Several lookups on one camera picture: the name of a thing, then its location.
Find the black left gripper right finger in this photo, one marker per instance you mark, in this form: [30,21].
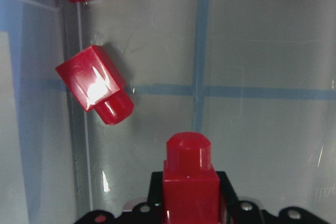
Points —
[227,196]

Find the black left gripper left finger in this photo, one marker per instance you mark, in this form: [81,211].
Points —
[155,194]

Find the red toy block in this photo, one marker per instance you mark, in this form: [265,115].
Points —
[190,183]

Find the clear plastic storage box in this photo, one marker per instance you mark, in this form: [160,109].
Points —
[256,77]

